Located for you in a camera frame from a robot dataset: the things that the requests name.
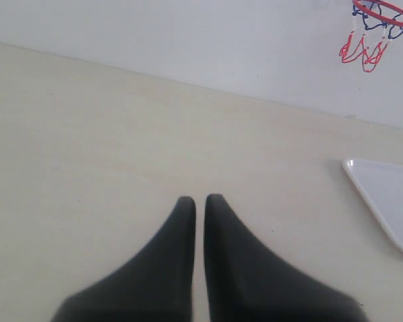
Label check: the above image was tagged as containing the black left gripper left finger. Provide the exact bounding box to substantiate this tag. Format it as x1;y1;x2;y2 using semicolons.
52;197;196;321

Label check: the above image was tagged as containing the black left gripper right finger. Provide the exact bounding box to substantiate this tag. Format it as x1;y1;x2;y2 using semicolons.
204;194;367;321

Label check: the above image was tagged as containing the red mini basketball hoop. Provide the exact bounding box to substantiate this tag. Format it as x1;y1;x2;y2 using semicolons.
339;0;403;73

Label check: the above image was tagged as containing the white rectangular plastic tray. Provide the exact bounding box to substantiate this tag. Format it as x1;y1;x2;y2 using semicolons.
343;158;403;252

